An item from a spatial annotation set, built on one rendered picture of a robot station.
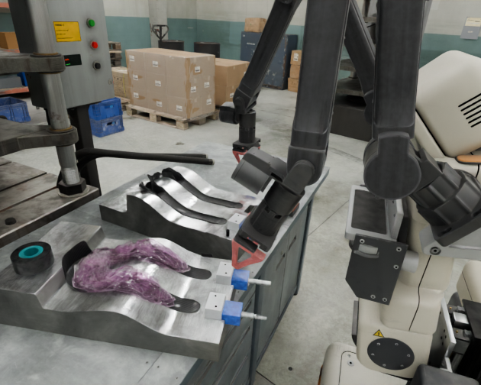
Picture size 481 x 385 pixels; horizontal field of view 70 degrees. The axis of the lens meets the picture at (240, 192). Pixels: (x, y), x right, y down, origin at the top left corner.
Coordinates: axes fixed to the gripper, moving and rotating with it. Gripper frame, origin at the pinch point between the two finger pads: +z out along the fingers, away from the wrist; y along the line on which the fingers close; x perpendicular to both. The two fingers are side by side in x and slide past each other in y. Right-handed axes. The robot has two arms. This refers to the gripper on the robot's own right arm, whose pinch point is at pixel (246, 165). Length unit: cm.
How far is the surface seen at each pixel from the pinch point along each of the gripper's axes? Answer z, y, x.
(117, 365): 15, 74, 8
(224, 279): 8, 49, 18
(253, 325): 56, 19, 14
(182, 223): 6.4, 35.2, -3.5
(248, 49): 17, -649, -310
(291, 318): 96, -28, 16
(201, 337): 10, 64, 22
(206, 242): 9.5, 36.2, 5.4
